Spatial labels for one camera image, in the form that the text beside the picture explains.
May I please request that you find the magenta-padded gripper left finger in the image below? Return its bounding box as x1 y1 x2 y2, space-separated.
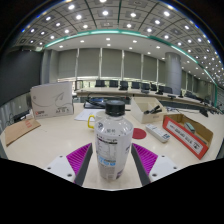
44 142 94 187

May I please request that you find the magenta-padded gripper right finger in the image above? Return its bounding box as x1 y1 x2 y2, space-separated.
130 143 181 187

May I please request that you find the clear plastic water bottle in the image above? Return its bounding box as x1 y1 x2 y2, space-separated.
94 99 135 182

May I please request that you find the white power strip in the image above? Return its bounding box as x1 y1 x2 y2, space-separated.
145 123 171 144

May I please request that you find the open red-sided cardboard box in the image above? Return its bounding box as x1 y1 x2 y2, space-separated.
162 113 215 161

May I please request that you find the white paper sheet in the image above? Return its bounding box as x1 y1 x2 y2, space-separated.
73 108 101 122

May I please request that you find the small open beige box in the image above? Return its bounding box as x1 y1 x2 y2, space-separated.
129 96 168 125

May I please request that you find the black tool in beige box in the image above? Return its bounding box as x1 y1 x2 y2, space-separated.
143 105 163 116

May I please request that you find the small teal block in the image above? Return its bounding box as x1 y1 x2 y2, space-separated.
184 122 197 135

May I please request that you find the black desk conference unit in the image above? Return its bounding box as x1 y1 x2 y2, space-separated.
83 97 132 110

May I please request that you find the large white cardboard box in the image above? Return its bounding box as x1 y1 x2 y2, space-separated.
29 81 75 120

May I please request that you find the flat brown cardboard piece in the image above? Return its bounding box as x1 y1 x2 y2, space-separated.
3 117 42 147

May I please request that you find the row of black office chairs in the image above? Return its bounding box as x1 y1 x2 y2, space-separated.
94 79 174 95

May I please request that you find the group of ceiling lights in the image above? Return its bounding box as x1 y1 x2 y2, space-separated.
19 0 224 84

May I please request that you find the white mug with yellow handle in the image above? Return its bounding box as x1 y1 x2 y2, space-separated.
87 110 108 130

